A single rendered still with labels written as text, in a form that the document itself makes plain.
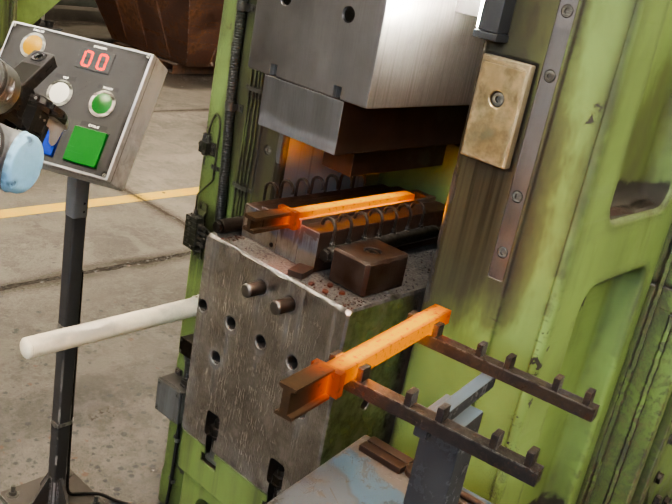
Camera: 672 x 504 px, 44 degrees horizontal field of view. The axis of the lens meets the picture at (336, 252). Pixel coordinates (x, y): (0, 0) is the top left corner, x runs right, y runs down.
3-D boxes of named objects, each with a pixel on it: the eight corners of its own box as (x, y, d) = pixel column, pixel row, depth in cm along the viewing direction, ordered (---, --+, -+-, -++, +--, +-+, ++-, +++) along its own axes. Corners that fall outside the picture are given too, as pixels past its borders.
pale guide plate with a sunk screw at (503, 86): (503, 169, 136) (530, 65, 130) (459, 153, 142) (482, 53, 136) (510, 168, 138) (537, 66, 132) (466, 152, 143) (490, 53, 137)
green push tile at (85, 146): (93, 167, 166) (107, 133, 167) (61, 158, 168) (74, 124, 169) (98, 170, 168) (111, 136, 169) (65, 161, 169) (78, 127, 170)
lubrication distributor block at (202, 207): (195, 265, 192) (202, 210, 188) (179, 256, 196) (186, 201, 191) (207, 263, 195) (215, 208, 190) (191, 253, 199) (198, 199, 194)
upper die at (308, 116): (334, 155, 145) (344, 101, 141) (257, 124, 156) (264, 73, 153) (468, 142, 175) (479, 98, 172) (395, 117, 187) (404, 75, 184)
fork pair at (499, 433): (530, 469, 97) (534, 454, 97) (487, 447, 100) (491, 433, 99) (593, 401, 116) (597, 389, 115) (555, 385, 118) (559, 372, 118)
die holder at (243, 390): (305, 526, 155) (349, 311, 139) (180, 427, 177) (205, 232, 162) (471, 434, 196) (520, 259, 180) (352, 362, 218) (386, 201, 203)
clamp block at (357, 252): (361, 299, 145) (369, 264, 143) (326, 280, 150) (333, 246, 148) (404, 286, 154) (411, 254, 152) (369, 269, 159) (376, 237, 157)
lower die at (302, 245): (312, 272, 152) (320, 229, 149) (241, 234, 164) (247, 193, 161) (445, 240, 183) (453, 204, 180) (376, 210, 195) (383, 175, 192)
